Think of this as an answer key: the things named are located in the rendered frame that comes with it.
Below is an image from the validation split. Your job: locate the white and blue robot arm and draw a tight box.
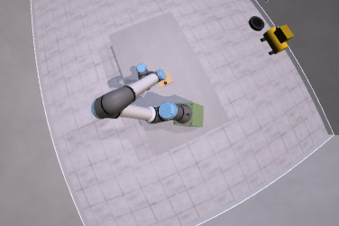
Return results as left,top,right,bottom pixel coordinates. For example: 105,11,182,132
91,64,192,124

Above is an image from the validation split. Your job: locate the peach flat mat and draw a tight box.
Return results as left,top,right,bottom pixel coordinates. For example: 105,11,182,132
159,71,173,88

